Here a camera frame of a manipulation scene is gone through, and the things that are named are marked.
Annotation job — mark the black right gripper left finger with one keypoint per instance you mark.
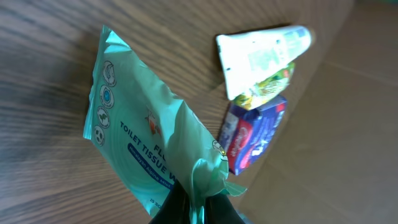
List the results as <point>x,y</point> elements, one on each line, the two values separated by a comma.
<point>172,205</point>

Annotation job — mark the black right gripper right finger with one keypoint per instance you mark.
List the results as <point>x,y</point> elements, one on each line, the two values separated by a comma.
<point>219,210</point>

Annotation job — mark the teal wet wipes pack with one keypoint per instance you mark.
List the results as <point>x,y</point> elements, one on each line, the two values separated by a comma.
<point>150,136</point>

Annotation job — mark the purple sanitary pad pack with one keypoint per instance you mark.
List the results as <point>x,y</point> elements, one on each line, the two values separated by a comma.
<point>246,134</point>

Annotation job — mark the green yellow snack pouch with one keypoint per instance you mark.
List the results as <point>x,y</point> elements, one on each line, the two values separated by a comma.
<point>264,91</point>

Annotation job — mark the white green cosmetic tube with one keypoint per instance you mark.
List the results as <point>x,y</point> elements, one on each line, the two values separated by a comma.
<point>251,57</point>

